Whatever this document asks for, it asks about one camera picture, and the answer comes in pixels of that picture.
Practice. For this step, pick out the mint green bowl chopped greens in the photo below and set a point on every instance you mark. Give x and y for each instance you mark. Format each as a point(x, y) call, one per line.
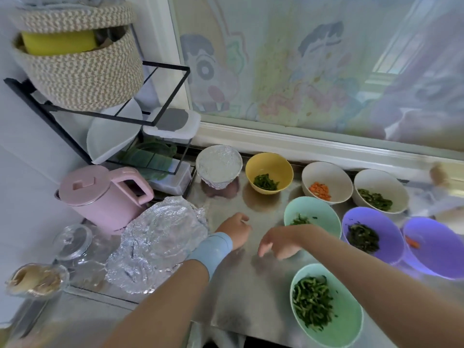
point(315, 210)

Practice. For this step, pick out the yellow item in basket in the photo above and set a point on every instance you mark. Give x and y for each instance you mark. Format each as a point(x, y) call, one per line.
point(58, 42)

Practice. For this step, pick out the pink electric kettle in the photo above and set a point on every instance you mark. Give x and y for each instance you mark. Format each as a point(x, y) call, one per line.
point(94, 199)

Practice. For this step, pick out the stainless steel countertop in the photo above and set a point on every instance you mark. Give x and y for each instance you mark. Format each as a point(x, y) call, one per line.
point(246, 300)

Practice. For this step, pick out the yellow bowl with greens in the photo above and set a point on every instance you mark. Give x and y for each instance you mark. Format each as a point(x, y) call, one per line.
point(270, 170)

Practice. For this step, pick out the clear plastic box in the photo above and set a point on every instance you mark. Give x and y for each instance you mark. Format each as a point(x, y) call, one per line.
point(170, 181)

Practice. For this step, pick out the person's right forearm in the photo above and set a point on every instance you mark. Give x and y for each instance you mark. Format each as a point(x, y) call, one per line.
point(391, 286)

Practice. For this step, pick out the white plate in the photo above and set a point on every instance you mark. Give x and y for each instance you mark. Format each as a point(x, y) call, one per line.
point(112, 134)

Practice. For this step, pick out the white bowl carrot pieces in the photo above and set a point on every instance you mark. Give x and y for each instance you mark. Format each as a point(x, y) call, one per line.
point(328, 179)

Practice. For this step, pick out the pink bowl with greens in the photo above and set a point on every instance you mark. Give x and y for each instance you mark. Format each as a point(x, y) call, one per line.
point(221, 190)

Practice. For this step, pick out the window with cartoon film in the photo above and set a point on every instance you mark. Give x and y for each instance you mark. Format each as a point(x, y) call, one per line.
point(319, 61)

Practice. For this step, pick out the purple bowl carrot pieces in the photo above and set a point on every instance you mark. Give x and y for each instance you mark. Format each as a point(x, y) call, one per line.
point(442, 250)

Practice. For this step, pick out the light blue wristband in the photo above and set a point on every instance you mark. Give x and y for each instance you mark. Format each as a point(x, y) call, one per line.
point(209, 255)

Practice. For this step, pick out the black metal rack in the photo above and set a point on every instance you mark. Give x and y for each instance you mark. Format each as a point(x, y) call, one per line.
point(29, 97)

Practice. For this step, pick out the foil-covered bowl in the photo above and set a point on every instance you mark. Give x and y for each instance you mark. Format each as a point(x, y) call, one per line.
point(219, 164)

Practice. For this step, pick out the mint green bowl green beans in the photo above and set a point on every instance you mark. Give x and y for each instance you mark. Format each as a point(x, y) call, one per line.
point(315, 300)

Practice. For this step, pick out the clear glass jar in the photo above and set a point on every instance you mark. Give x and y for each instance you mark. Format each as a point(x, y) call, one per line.
point(74, 241)

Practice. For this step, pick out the purple bowl chopped greens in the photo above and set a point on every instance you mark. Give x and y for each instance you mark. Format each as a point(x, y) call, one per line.
point(384, 221)

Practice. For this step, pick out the person's right hand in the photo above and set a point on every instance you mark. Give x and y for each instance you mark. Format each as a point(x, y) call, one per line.
point(284, 241)

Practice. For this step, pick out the person's left forearm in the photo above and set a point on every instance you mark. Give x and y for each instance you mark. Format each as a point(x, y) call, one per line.
point(156, 308)

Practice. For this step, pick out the beige bowl with greens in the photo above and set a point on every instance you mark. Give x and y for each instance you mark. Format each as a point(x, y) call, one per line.
point(381, 186)

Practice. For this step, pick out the person's left hand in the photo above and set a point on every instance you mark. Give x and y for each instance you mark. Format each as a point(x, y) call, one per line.
point(233, 232)

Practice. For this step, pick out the stack of aluminium foil sheets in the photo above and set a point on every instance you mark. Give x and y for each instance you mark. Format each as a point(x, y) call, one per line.
point(156, 242)

